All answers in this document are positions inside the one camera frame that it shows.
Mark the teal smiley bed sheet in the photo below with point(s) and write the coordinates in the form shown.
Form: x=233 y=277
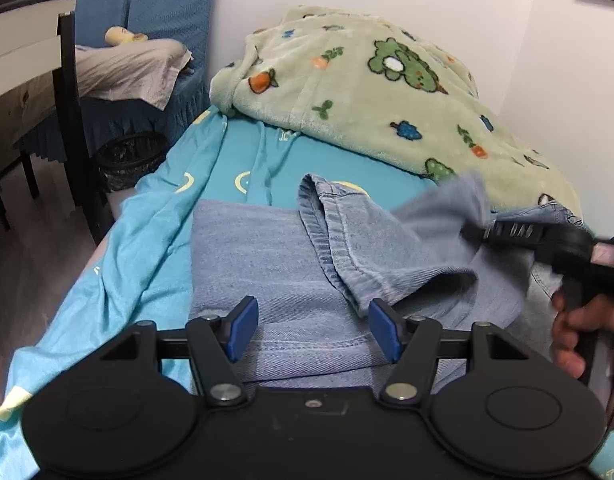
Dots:
x=93 y=401

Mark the blue quilted chair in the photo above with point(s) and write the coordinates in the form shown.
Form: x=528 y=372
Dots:
x=187 y=21

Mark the white black-edged desk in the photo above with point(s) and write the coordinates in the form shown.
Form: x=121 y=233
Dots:
x=38 y=54

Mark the yellow plush toy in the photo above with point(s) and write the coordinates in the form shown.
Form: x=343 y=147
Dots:
x=117 y=35

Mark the black-lined waste bin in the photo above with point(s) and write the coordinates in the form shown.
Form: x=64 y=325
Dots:
x=122 y=162

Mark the grey cloth on chair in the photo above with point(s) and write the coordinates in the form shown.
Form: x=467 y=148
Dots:
x=145 y=71

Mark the green cartoon fleece blanket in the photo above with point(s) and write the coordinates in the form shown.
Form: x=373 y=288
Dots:
x=367 y=85

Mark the person right hand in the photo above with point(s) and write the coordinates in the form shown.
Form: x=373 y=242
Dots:
x=598 y=314

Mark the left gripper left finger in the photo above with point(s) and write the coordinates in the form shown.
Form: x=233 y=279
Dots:
x=212 y=344

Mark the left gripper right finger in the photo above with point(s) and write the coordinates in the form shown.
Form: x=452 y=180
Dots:
x=414 y=345

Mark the blue denim jeans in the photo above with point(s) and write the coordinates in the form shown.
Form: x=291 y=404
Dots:
x=314 y=270

